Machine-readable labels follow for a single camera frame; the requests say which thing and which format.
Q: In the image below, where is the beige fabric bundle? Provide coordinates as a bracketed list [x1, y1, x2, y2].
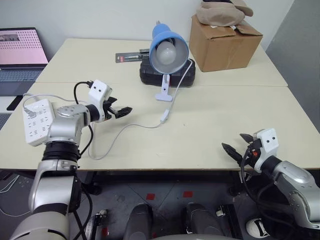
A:
[195, 0, 254, 27]

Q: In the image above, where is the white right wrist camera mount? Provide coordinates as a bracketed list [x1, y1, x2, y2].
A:
[253, 128, 279, 174]

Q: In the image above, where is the white power plug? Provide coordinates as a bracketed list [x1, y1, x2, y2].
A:
[23, 103, 39, 119]

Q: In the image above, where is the grey keyboard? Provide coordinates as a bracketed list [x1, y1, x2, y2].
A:
[0, 112, 13, 131]

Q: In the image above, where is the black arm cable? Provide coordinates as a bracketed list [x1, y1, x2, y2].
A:
[239, 146, 296, 228]
[71, 81, 95, 240]

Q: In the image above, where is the grey laptop with pink screen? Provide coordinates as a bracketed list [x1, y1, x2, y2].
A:
[0, 27, 50, 97]

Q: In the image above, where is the white light bulb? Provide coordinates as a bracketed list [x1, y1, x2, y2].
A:
[156, 41, 176, 66]

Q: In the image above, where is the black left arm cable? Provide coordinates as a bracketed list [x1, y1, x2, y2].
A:
[71, 81, 95, 240]

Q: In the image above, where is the white lamp cord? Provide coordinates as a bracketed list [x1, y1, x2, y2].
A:
[87, 60, 195, 161]

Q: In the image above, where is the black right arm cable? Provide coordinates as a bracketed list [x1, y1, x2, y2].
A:
[239, 146, 296, 228]

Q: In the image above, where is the white inline cord switch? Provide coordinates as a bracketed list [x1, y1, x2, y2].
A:
[159, 108, 172, 124]

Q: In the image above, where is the black red screwdriver package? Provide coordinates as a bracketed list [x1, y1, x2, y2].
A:
[115, 50, 151, 64]

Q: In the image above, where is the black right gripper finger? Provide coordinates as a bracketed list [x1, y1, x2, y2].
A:
[221, 142, 244, 165]
[239, 133, 255, 145]

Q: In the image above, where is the black plastic tool case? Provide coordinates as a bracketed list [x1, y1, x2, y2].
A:
[139, 58, 197, 89]

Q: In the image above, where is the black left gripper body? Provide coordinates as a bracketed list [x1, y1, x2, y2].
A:
[102, 97, 117, 122]

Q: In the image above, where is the brown cardboard box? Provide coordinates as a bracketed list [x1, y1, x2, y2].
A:
[188, 13, 264, 73]

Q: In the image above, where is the white floor cable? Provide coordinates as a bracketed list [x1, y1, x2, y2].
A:
[0, 174, 31, 216]

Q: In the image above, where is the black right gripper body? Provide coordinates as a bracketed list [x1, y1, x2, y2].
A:
[240, 138, 262, 172]

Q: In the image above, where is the dark rounded robot foot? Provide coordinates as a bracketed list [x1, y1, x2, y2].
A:
[184, 202, 225, 240]
[123, 202, 154, 240]

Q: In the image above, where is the black table leg caster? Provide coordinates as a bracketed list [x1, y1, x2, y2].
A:
[228, 171, 251, 197]
[84, 171, 103, 196]

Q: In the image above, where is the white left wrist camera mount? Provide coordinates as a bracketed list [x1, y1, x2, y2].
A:
[88, 79, 112, 124]

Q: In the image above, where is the grey power strip cable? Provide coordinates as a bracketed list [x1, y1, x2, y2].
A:
[22, 92, 76, 103]

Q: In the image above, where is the blue clamp desk lamp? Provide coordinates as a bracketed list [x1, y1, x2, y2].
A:
[149, 20, 190, 102]

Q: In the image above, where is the white power strip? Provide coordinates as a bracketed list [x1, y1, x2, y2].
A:
[22, 98, 60, 147]

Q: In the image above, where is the white black round object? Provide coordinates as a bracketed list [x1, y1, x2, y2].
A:
[245, 217, 270, 239]

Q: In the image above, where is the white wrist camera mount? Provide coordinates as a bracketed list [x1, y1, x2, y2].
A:
[88, 79, 112, 124]
[253, 128, 279, 174]

